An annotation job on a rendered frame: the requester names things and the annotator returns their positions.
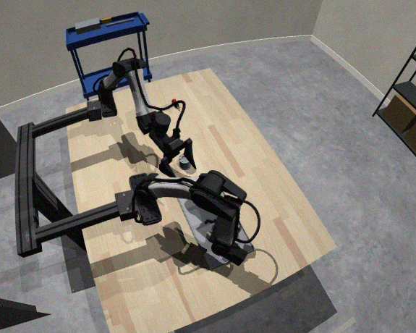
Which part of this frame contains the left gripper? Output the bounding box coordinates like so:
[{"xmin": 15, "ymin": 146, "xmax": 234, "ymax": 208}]
[{"xmin": 156, "ymin": 135, "xmax": 196, "ymax": 177}]

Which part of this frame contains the dark grey cylindrical module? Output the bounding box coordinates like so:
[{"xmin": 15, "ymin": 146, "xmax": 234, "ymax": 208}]
[{"xmin": 179, "ymin": 154, "xmax": 191, "ymax": 170}]

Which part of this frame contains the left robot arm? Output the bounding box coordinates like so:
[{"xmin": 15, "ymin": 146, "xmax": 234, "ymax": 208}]
[{"xmin": 98, "ymin": 57, "xmax": 182, "ymax": 151}]

